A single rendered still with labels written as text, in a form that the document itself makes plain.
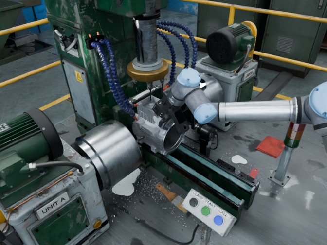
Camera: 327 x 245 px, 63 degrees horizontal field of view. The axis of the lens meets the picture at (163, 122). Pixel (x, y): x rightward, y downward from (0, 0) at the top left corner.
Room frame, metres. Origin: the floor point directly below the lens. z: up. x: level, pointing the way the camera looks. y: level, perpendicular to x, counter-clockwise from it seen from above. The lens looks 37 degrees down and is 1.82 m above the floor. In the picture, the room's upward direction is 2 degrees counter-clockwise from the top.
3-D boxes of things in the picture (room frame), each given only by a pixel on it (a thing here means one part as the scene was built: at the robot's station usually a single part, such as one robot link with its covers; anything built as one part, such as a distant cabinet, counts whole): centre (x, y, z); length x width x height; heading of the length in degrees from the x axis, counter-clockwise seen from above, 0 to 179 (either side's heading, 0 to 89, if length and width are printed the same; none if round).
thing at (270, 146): (1.11, -0.61, 0.80); 0.15 x 0.12 x 0.01; 137
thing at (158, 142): (1.04, 0.02, 1.01); 0.20 x 0.19 x 0.19; 45
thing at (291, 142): (0.88, -0.56, 1.05); 0.06 x 0.06 x 0.04
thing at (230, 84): (1.47, -0.39, 0.99); 0.35 x 0.31 x 0.37; 135
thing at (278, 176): (0.88, -0.56, 1.01); 0.08 x 0.08 x 0.42; 45
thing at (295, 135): (0.88, -0.56, 1.10); 0.06 x 0.06 x 0.04
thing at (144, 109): (1.07, 0.05, 1.11); 0.12 x 0.11 x 0.07; 45
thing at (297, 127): (0.88, -0.56, 1.14); 0.06 x 0.06 x 0.04
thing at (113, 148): (0.80, 0.28, 1.04); 0.37 x 0.25 x 0.25; 135
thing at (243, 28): (1.48, -0.44, 1.16); 0.33 x 0.26 x 0.42; 135
